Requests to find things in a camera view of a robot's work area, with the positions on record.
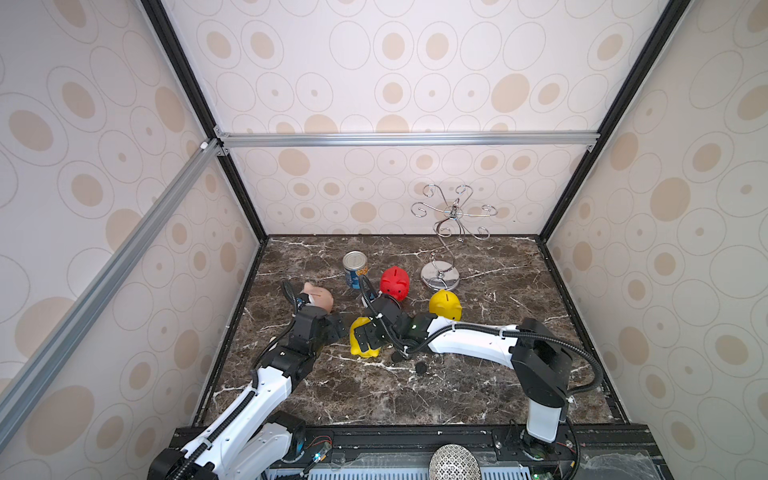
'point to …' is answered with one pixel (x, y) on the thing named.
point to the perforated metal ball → (454, 462)
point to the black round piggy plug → (397, 356)
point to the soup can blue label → (355, 265)
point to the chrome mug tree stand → (442, 273)
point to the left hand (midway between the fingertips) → (339, 318)
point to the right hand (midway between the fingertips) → (377, 323)
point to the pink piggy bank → (319, 296)
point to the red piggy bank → (394, 281)
